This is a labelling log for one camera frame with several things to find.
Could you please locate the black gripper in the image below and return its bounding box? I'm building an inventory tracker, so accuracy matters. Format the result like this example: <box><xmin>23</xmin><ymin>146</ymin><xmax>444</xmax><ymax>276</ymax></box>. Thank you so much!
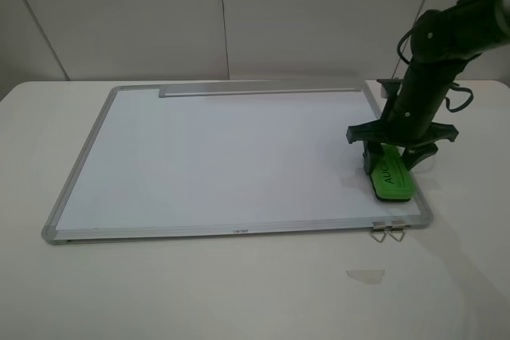
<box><xmin>346</xmin><ymin>103</ymin><xmax>459</xmax><ymax>175</ymax></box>

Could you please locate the green whiteboard eraser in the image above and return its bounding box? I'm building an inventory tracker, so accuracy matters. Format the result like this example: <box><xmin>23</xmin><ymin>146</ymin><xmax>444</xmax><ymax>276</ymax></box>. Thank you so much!
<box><xmin>370</xmin><ymin>145</ymin><xmax>416</xmax><ymax>202</ymax></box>

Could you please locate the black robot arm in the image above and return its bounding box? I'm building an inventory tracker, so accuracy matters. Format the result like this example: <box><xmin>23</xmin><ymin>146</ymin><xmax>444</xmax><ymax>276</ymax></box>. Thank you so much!
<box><xmin>347</xmin><ymin>0</ymin><xmax>509</xmax><ymax>174</ymax></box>

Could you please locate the right metal hanging clip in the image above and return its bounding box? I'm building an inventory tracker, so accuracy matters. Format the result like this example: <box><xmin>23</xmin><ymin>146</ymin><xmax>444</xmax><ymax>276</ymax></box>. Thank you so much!
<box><xmin>387</xmin><ymin>221</ymin><xmax>410</xmax><ymax>243</ymax></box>

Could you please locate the metal hanging clip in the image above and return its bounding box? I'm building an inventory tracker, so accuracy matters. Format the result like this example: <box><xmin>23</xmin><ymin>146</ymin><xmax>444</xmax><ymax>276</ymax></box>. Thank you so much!
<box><xmin>387</xmin><ymin>221</ymin><xmax>410</xmax><ymax>243</ymax></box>
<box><xmin>369</xmin><ymin>221</ymin><xmax>387</xmax><ymax>243</ymax></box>

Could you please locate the left metal hanging clip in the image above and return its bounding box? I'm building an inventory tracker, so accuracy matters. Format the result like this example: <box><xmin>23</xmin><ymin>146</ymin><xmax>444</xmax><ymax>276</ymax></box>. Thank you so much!
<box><xmin>369</xmin><ymin>221</ymin><xmax>387</xmax><ymax>243</ymax></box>

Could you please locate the clear tape piece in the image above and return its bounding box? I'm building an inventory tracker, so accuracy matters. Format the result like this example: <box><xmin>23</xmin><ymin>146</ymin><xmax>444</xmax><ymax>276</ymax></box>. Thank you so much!
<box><xmin>346</xmin><ymin>269</ymin><xmax>386</xmax><ymax>285</ymax></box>

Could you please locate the silver pen tray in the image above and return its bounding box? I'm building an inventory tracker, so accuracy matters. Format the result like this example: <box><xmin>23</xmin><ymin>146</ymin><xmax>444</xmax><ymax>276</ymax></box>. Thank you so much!
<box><xmin>159</xmin><ymin>80</ymin><xmax>361</xmax><ymax>99</ymax></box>

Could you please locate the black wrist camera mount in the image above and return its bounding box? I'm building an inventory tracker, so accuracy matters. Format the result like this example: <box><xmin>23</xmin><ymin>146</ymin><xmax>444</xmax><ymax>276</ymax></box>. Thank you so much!
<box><xmin>376</xmin><ymin>78</ymin><xmax>402</xmax><ymax>100</ymax></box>

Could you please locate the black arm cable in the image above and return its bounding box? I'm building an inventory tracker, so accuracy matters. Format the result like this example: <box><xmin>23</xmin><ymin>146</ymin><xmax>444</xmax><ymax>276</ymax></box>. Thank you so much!
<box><xmin>444</xmin><ymin>81</ymin><xmax>475</xmax><ymax>115</ymax></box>

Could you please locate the white whiteboard with aluminium frame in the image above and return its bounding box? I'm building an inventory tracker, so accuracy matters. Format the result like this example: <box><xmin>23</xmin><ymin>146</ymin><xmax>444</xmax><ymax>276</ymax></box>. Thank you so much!
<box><xmin>41</xmin><ymin>77</ymin><xmax>433</xmax><ymax>244</ymax></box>

